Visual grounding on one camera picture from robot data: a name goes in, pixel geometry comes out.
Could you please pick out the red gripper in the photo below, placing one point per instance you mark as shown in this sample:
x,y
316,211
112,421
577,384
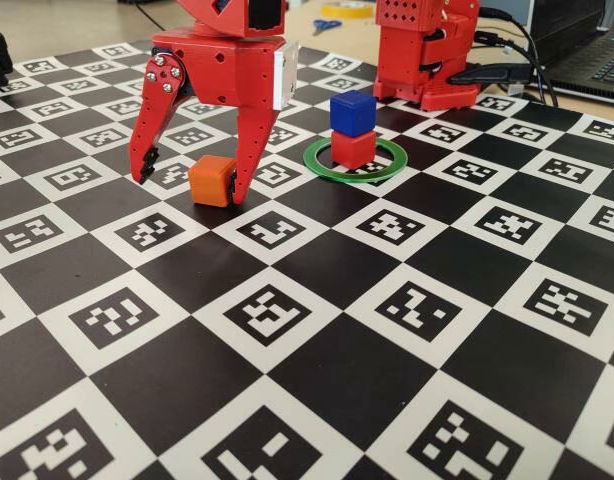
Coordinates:
x,y
227,75

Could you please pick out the orange cube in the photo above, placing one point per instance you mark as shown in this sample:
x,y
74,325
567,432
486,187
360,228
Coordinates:
x,y
209,182

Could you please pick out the red cube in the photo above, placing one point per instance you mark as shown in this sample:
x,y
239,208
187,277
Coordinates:
x,y
352,150

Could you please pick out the blue cube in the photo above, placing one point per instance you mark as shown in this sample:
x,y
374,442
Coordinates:
x,y
352,112

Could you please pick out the red robot arm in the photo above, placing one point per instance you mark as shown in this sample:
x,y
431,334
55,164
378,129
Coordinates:
x,y
412,60

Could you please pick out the yellow tape roll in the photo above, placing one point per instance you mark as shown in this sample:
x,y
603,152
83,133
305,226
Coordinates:
x,y
347,15

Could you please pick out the black white marker checkerboard mat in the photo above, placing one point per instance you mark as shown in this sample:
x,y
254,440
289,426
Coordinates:
x,y
307,350

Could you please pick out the black laptop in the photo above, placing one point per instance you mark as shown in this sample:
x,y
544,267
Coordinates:
x,y
587,60

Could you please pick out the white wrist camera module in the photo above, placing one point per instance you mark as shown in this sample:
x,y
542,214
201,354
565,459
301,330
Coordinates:
x,y
287,75

